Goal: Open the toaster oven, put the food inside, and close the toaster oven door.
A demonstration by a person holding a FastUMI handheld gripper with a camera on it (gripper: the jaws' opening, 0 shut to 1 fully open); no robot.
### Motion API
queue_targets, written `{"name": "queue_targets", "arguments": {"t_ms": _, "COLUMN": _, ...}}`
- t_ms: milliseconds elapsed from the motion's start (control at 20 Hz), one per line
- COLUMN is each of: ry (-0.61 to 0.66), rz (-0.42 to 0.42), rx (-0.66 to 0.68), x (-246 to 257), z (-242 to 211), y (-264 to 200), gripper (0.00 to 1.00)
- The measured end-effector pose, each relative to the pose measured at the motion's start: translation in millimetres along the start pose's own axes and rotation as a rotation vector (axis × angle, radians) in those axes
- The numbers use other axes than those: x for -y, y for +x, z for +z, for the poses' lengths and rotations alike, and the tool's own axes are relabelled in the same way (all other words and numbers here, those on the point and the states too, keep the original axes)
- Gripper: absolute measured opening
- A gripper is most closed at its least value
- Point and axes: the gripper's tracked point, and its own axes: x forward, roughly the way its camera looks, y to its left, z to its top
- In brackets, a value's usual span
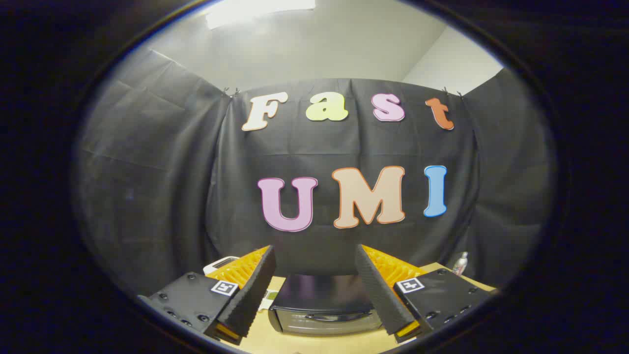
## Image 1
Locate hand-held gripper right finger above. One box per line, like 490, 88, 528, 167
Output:
354, 244, 499, 344

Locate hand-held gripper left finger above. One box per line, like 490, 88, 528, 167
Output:
138, 245, 277, 346

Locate black toaster oven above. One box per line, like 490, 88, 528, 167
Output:
268, 274, 394, 336

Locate white bread toaster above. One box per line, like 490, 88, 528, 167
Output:
203, 256, 240, 275

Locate black backdrop cloth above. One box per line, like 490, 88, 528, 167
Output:
74, 47, 558, 300

